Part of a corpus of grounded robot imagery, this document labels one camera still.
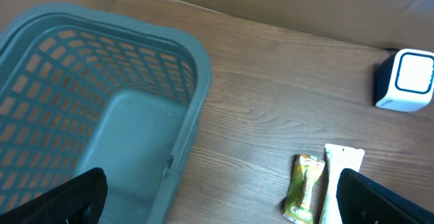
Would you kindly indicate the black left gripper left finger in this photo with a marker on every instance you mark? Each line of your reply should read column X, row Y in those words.
column 78, row 201

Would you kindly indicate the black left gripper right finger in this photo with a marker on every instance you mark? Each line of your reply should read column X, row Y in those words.
column 364, row 201

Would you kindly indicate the white tube with gold cap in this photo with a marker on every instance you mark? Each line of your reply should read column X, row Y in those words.
column 338, row 158

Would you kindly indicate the yellow green Pokka drink pouch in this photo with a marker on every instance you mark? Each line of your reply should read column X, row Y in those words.
column 306, row 172

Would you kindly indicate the white barcode scanner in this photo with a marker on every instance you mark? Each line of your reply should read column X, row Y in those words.
column 404, row 81

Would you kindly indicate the grey plastic shopping basket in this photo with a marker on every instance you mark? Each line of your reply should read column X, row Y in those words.
column 83, row 89

